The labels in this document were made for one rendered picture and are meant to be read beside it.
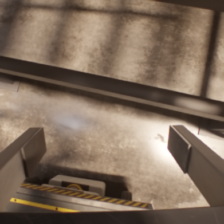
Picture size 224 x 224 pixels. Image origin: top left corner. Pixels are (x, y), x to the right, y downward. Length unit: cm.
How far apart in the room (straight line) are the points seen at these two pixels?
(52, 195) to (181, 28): 103
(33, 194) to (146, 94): 53
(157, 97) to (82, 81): 26
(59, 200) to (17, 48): 93
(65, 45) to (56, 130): 51
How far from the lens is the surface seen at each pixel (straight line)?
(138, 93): 56
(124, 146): 89
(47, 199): 68
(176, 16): 113
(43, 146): 17
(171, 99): 57
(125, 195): 82
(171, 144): 17
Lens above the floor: 89
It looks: 81 degrees down
